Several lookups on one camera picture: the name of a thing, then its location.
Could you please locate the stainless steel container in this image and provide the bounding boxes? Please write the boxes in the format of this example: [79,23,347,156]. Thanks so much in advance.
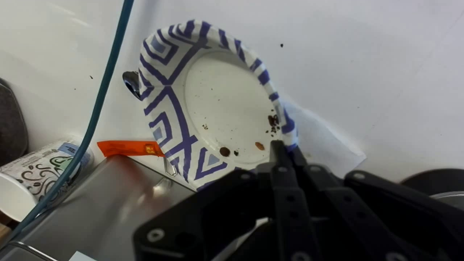
[0,153,201,261]

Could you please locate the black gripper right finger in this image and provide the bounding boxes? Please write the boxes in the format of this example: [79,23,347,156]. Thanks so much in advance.
[289,144,464,261]

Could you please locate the white napkin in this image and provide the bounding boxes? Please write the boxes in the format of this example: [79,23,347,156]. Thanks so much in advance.
[280,98,369,179]

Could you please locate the glass coffee pot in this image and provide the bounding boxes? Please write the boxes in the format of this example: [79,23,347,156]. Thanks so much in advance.
[0,76,29,166]

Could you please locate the orange strip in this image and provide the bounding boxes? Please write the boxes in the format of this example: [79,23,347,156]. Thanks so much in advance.
[96,139,166,159]

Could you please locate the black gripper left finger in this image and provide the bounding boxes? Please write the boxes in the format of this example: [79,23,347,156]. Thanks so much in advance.
[132,139,311,261]

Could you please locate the long power cable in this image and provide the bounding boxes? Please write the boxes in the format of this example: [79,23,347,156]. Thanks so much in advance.
[0,0,137,247]

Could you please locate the small patterned paper cup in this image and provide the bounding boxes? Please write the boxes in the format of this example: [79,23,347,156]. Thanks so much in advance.
[0,139,96,223]

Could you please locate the metal spoon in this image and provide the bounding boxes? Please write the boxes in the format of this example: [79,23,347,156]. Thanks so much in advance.
[122,69,144,101]

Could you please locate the blue patterned paper bowl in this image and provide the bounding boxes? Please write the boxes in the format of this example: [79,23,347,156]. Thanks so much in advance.
[137,18,299,192]

